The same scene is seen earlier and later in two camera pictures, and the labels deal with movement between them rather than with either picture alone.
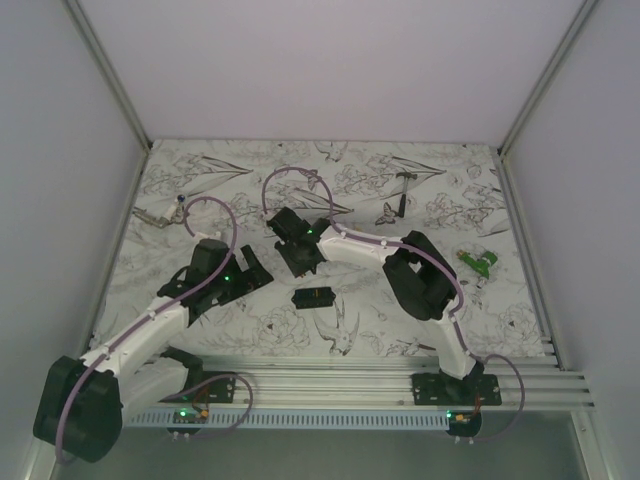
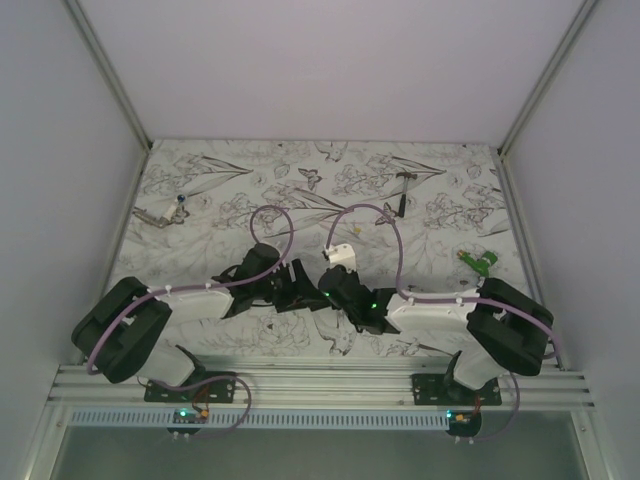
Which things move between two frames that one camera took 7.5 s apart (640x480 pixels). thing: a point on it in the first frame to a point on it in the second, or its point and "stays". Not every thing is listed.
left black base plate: (205, 387) stays
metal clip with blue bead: (173, 214) stays
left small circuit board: (188, 416) stays
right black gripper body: (286, 250) to (351, 316)
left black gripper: (255, 276) to (301, 284)
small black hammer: (402, 205) stays
